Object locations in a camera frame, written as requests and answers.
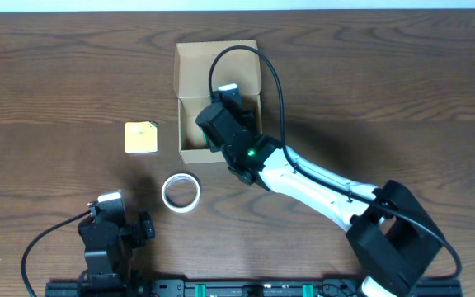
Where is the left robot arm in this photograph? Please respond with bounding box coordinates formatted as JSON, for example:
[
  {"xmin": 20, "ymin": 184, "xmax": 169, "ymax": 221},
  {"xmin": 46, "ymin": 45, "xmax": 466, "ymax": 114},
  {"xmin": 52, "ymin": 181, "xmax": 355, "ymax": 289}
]
[{"xmin": 77, "ymin": 199, "xmax": 155, "ymax": 296}]

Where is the black cable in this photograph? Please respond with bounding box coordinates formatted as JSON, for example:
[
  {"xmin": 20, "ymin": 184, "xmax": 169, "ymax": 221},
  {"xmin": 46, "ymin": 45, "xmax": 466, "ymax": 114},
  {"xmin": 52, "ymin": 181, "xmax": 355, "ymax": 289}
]
[
  {"xmin": 208, "ymin": 45, "xmax": 463, "ymax": 281},
  {"xmin": 21, "ymin": 209, "xmax": 94, "ymax": 297}
]

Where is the left black cable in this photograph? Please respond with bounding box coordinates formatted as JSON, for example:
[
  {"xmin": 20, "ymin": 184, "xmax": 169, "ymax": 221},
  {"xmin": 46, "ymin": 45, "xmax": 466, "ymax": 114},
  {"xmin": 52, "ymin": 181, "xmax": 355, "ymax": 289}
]
[{"xmin": 21, "ymin": 209, "xmax": 94, "ymax": 297}]

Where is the brown cardboard box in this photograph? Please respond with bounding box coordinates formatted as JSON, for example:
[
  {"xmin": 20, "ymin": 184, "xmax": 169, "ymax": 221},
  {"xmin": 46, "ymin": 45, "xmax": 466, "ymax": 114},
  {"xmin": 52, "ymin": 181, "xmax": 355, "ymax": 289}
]
[{"xmin": 174, "ymin": 40, "xmax": 262, "ymax": 164}]

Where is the right black cable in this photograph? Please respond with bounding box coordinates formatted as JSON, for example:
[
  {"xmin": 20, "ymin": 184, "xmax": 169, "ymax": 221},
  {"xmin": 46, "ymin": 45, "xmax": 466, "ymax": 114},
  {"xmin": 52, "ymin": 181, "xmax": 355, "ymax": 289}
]
[{"xmin": 208, "ymin": 45, "xmax": 463, "ymax": 281}]

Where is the yellow sticky note pad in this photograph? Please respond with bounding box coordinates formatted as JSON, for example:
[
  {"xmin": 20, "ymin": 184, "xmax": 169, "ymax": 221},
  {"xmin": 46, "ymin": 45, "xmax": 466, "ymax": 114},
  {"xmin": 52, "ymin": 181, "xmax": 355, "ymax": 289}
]
[{"xmin": 124, "ymin": 121, "xmax": 158, "ymax": 154}]

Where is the white clear tape roll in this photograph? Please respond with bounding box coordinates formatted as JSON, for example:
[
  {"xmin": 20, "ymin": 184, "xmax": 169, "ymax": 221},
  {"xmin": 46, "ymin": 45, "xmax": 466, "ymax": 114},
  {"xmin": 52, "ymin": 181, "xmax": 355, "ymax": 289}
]
[{"xmin": 161, "ymin": 173, "xmax": 201, "ymax": 214}]

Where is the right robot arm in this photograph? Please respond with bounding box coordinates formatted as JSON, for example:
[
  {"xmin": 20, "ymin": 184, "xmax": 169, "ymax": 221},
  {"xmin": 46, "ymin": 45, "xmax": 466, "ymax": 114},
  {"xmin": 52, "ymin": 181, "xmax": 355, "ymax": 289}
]
[{"xmin": 195, "ymin": 99, "xmax": 443, "ymax": 296}]

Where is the green tape roll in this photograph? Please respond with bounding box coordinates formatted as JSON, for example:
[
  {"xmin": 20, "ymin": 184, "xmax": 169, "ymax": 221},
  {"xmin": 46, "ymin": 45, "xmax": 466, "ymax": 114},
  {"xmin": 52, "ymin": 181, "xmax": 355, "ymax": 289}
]
[{"xmin": 200, "ymin": 128, "xmax": 209, "ymax": 146}]

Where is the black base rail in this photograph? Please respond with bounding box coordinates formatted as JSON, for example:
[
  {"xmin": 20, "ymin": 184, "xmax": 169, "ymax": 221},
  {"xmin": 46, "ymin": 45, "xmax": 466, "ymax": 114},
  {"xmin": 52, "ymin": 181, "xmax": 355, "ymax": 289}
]
[{"xmin": 44, "ymin": 278, "xmax": 463, "ymax": 297}]

